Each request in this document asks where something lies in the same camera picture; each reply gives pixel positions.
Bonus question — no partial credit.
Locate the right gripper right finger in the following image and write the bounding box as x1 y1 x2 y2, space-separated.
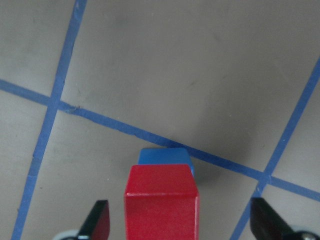
249 197 320 240

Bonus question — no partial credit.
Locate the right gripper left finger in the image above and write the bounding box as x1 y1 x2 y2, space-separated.
53 199 111 240

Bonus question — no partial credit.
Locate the red wooden block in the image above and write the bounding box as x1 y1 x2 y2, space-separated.
124 164 200 240

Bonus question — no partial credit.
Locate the blue wooden block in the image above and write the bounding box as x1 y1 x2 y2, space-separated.
137 147 195 176

